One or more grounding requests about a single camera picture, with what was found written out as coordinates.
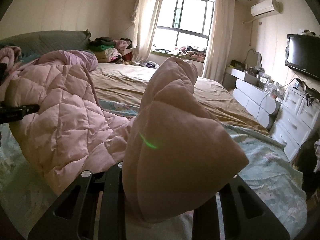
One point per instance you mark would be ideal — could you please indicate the black wall television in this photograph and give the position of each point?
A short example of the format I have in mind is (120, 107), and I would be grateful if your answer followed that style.
(302, 54)

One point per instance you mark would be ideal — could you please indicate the light blue cartoon blanket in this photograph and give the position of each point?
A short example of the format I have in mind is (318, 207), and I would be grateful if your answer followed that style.
(25, 196)

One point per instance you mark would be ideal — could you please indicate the pile of clothes by headboard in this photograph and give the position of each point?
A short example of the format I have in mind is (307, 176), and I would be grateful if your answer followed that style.
(108, 50)

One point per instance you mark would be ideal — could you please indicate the pink rolled duvet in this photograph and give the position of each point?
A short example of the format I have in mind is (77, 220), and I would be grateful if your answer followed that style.
(14, 58)

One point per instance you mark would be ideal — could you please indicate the clothes on window sill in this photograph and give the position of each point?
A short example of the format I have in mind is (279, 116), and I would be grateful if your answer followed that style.
(195, 53)

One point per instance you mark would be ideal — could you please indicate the left cream curtain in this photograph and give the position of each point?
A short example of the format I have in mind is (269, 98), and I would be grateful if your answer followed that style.
(145, 17)

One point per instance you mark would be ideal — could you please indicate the white drawer dresser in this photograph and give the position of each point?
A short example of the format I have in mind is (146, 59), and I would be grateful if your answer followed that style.
(296, 122)

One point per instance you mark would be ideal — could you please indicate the pink quilted down coat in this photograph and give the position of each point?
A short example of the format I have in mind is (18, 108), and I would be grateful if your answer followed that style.
(175, 155)

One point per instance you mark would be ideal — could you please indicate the right cream curtain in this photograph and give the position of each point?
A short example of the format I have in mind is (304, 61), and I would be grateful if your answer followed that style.
(219, 40)

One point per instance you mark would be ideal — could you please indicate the oval vanity mirror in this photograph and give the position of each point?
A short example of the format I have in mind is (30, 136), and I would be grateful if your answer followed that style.
(253, 60)

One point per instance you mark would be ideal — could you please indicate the grey padded headboard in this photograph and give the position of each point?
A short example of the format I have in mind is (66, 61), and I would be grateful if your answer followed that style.
(42, 42)

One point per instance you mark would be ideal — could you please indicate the white wall air conditioner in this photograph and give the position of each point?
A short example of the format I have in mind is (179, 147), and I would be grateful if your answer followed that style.
(265, 8)

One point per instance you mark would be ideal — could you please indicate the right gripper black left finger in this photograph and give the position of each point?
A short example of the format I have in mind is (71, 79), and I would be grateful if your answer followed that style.
(92, 205)

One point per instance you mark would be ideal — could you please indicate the white vanity desk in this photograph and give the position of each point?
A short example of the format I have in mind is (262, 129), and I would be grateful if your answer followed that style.
(261, 105)

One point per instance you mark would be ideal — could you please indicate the tan bed sheet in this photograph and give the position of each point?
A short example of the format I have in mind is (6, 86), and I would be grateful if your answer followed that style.
(134, 85)

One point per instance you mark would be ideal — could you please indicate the window with dark frame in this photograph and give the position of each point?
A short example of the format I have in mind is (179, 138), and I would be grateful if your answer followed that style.
(183, 23)

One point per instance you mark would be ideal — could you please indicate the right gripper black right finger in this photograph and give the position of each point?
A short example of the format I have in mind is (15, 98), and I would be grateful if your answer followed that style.
(236, 212)

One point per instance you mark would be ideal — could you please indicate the cream curtain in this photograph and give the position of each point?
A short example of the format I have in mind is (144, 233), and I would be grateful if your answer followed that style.
(219, 40)
(145, 17)

